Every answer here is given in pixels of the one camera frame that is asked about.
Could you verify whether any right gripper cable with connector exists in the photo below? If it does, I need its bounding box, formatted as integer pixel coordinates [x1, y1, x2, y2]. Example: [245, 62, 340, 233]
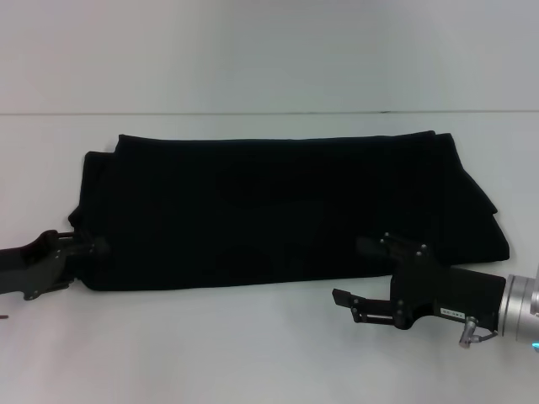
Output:
[458, 316, 502, 349]

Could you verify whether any black shirt with FREE print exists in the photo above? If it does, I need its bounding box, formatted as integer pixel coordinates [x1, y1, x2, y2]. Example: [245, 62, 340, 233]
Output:
[67, 130, 511, 294]

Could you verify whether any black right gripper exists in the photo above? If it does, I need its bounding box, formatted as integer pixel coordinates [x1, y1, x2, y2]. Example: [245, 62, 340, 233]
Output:
[331, 231, 507, 333]

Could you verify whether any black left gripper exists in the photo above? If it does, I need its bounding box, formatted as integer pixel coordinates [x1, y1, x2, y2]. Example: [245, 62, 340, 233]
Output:
[0, 229, 111, 301]

